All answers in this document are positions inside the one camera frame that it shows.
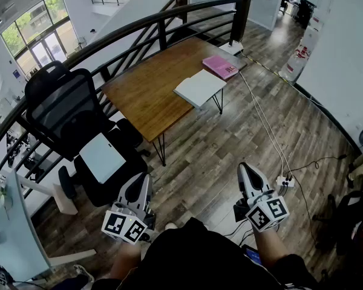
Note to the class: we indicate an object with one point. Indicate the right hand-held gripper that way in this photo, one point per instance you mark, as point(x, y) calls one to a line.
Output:
point(269, 213)

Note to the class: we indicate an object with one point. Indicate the wooden table with metal legs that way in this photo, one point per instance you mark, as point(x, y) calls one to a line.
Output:
point(151, 89)

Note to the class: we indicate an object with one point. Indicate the yellow black floor strip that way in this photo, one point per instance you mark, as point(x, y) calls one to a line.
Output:
point(267, 68)

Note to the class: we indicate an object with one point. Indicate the person's black clothing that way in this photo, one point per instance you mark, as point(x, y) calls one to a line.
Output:
point(196, 258)

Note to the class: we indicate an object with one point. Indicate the white notebook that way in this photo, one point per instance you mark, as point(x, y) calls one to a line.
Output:
point(201, 88)

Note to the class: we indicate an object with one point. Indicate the large glass window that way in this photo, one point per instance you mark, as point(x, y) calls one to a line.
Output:
point(37, 29)

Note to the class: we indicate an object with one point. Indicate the person's right forearm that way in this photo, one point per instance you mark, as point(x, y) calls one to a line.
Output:
point(269, 246)

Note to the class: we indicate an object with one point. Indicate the black metal railing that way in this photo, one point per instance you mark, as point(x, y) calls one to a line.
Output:
point(124, 30)

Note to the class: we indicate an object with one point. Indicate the black white patterned device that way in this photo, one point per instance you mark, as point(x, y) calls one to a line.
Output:
point(1, 275)

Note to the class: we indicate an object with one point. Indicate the grey sneaker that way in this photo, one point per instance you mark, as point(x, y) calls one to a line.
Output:
point(84, 273)

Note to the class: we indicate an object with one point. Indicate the phone with blue screen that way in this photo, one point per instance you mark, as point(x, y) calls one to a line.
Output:
point(252, 254)

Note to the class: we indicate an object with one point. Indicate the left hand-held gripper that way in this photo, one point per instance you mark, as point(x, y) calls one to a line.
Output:
point(130, 223)

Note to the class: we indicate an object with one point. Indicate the dark wooden post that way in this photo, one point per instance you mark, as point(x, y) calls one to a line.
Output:
point(241, 14)

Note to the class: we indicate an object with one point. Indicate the pink book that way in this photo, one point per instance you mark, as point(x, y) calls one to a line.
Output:
point(219, 65)

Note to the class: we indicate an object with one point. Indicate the white bag with red print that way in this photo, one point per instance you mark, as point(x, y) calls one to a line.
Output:
point(298, 57)

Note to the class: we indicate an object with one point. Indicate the white laptop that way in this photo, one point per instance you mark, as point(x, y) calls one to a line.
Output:
point(103, 157)

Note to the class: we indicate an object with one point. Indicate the white desk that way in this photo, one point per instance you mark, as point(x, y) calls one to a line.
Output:
point(21, 222)

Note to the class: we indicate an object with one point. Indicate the person's white shoe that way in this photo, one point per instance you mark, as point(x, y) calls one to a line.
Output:
point(171, 226)

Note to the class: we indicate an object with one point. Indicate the small white power strip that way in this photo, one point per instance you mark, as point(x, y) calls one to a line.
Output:
point(285, 182)

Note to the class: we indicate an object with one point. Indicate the black swivel chair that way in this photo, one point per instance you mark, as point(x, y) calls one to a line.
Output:
point(348, 219)

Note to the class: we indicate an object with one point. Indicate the person's left forearm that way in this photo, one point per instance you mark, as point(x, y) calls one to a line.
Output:
point(125, 261)

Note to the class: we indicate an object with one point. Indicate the black mesh office chair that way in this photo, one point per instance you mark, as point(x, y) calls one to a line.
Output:
point(59, 101)

